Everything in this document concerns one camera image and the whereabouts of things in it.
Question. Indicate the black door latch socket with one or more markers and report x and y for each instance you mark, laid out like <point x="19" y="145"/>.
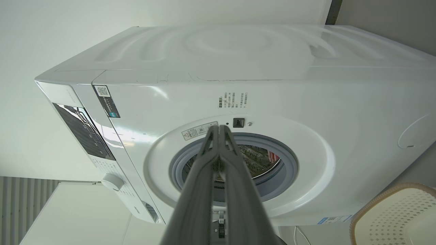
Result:
<point x="238" y="123"/>

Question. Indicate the silver metal door hinge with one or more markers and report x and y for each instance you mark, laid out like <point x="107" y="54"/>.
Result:
<point x="221" y="231"/>

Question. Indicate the red and white clothes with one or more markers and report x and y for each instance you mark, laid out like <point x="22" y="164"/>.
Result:
<point x="273" y="157"/>

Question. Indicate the grey rubber door gasket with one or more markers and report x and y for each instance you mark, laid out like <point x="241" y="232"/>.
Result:
<point x="286" y="177"/>

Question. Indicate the white cabinet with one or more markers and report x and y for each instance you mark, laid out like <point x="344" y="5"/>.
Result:
<point x="85" y="217"/>

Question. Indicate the blue energy label sticker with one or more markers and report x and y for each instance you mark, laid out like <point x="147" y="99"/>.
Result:
<point x="333" y="219"/>

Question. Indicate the black baseboard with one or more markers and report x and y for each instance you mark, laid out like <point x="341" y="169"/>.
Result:
<point x="333" y="12"/>

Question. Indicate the grey slatted panel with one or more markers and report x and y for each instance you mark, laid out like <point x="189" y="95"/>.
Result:
<point x="20" y="207"/>

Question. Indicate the cream perforated laundry basket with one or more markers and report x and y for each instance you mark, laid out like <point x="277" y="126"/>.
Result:
<point x="402" y="217"/>

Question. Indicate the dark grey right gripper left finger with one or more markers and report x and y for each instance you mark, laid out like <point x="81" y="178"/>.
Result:
<point x="196" y="190"/>

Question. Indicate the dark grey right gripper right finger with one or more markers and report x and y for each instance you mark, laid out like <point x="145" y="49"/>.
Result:
<point x="242" y="204"/>

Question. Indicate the white round control dial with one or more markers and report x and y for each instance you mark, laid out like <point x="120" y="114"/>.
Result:
<point x="112" y="182"/>

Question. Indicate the grey warning sticker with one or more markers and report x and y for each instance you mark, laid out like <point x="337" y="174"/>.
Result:
<point x="197" y="131"/>

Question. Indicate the white front-load washing machine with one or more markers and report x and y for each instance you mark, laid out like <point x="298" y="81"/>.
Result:
<point x="272" y="85"/>

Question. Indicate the round drain filter cover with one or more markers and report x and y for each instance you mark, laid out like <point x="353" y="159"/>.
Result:
<point x="422" y="132"/>

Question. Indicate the printed instruction text label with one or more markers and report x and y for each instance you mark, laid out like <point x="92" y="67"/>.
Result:
<point x="233" y="100"/>

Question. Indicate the stainless steel washing machine drum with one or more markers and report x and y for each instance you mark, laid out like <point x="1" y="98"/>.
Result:
<point x="255" y="160"/>

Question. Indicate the black glossy control panel display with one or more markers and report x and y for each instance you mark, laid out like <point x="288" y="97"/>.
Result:
<point x="85" y="131"/>

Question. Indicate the dark QR code sticker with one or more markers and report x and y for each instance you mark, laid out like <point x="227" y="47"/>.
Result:
<point x="106" y="100"/>

